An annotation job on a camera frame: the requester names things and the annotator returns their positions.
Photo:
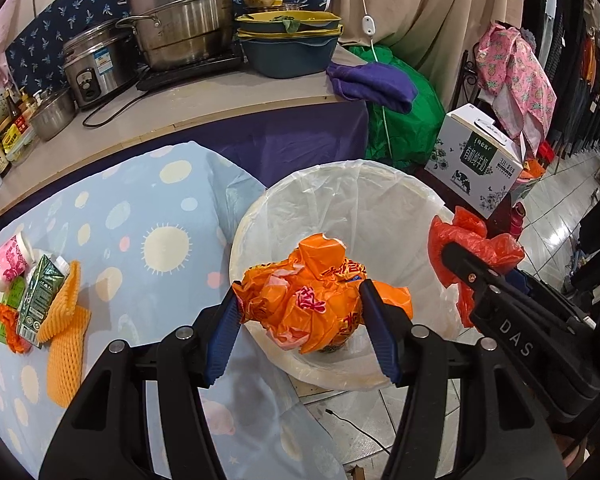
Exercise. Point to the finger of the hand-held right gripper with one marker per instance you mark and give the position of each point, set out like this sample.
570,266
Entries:
500,320

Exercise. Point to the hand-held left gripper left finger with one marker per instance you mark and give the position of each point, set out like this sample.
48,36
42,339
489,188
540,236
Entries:
225,330

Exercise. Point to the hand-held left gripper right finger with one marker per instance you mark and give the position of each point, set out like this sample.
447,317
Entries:
380,330

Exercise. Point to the orange plastic bag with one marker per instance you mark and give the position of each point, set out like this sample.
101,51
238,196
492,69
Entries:
305,300

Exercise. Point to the red plastic bag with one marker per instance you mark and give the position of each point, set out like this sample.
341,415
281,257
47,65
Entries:
460,225

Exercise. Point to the white bin with plastic liner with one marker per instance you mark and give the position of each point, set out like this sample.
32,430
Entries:
355,200

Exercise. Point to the orange foam net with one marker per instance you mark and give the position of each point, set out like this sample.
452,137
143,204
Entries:
65,365
62,305

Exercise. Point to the dark green drink carton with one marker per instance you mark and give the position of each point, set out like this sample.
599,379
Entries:
40,295

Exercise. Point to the light green drink carton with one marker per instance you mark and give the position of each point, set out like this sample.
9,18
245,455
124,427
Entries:
11,292

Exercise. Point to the pink paper cup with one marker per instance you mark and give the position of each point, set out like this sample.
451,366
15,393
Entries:
10,260

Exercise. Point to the red water bottle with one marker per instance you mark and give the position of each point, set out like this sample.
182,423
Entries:
518,217

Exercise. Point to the black hanging garment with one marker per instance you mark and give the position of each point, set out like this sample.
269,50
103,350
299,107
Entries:
595,235

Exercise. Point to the blue dotted tablecloth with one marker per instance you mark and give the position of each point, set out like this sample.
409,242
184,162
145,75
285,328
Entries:
145,200

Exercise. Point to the pink plastic basket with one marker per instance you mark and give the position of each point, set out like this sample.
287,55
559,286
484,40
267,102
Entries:
534,170

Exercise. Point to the white milk carton box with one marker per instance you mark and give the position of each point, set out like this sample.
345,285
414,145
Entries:
475,160

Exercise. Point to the red plastic stool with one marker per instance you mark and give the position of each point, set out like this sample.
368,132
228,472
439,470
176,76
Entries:
545,151

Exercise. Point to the dark purple table skirt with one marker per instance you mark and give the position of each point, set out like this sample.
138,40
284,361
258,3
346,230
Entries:
280,145

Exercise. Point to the white crumpled paper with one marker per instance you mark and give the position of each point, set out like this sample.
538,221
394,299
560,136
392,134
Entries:
42,255

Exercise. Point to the green plastic bag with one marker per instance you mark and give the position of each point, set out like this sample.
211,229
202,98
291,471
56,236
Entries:
410,130

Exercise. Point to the orange crumpled wrapper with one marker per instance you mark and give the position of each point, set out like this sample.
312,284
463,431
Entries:
11,335

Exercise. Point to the dark iron rack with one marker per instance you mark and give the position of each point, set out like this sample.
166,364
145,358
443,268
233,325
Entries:
467,80

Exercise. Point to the purple towel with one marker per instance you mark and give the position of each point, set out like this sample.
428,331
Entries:
370,85

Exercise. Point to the pink printed garment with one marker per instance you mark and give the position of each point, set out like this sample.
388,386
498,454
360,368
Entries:
515,75

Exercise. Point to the black induction cooker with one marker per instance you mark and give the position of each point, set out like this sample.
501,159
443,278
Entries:
190,72

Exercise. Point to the row of hanging clothes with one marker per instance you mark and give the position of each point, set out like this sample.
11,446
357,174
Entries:
570,60

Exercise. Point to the small steel bowl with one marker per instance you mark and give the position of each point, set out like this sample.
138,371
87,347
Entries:
52,117

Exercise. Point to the dark teal plastic basin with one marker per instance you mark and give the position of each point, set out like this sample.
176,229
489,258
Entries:
285,57

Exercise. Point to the steel rice cooker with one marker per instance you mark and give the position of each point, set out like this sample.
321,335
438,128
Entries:
100,70

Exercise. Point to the row of condiment bottles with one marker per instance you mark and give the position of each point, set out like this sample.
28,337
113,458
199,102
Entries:
7,135

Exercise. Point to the stainless steel steamer pot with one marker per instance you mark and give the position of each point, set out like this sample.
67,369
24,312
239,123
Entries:
185,20

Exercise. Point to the teal basin with yellow strainer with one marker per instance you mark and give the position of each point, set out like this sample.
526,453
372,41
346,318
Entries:
290,22

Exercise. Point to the beige curtain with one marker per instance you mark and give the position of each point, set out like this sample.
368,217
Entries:
430,10

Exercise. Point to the navy floral cloth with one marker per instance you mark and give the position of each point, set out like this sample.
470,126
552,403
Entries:
55,25

